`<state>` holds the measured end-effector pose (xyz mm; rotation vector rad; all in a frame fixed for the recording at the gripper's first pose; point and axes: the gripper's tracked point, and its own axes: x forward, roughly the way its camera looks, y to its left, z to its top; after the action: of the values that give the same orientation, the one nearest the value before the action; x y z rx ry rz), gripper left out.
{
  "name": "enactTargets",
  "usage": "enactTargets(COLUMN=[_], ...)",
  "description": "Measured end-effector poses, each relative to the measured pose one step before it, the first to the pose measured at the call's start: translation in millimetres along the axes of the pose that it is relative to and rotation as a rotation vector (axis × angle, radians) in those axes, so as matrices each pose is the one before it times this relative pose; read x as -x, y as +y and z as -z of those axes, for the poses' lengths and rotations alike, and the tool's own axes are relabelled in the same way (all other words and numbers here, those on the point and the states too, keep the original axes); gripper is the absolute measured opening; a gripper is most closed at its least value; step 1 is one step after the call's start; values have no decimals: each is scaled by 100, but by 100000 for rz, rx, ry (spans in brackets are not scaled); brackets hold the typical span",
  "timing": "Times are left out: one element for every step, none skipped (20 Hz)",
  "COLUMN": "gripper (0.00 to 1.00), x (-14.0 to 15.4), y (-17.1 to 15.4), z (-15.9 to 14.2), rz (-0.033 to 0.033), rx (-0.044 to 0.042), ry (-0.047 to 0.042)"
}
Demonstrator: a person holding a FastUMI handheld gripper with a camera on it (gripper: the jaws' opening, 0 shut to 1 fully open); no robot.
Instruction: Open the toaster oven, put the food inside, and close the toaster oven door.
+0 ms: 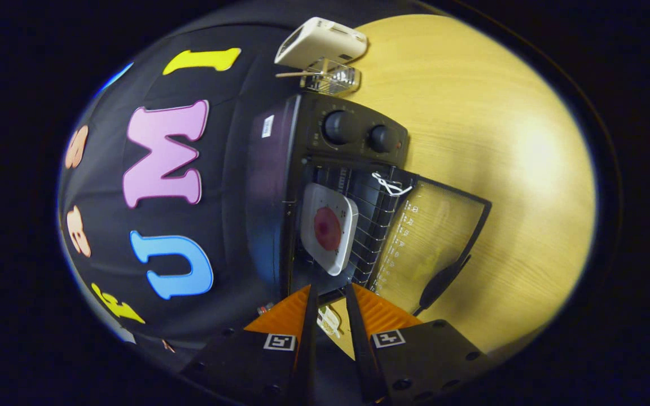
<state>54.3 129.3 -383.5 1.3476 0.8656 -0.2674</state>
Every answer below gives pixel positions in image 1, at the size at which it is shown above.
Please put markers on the pink ham slice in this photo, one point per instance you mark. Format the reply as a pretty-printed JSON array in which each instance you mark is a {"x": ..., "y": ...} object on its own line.
[{"x": 328, "y": 228}]

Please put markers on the white bread toaster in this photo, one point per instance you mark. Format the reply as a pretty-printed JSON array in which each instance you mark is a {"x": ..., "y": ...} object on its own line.
[{"x": 319, "y": 42}]

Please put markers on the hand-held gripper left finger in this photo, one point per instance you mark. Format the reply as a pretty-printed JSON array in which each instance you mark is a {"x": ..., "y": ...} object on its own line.
[{"x": 308, "y": 349}]

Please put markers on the clear glass jar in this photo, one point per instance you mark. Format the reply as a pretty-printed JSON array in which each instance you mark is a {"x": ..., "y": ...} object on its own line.
[{"x": 336, "y": 79}]

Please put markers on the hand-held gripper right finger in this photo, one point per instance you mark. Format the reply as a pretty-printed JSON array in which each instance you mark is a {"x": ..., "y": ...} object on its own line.
[{"x": 361, "y": 349}]

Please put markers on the white square plate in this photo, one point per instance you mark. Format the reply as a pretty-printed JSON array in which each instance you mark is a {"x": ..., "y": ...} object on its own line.
[{"x": 316, "y": 251}]

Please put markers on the white divided dish with beans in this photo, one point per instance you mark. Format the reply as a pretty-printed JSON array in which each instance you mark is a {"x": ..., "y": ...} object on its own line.
[{"x": 329, "y": 321}]

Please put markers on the wooden stick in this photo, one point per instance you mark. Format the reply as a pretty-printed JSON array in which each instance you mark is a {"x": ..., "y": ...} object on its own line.
[{"x": 294, "y": 74}]

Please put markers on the black toaster oven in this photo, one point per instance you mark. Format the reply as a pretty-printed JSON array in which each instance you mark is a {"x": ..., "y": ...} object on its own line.
[{"x": 359, "y": 132}]

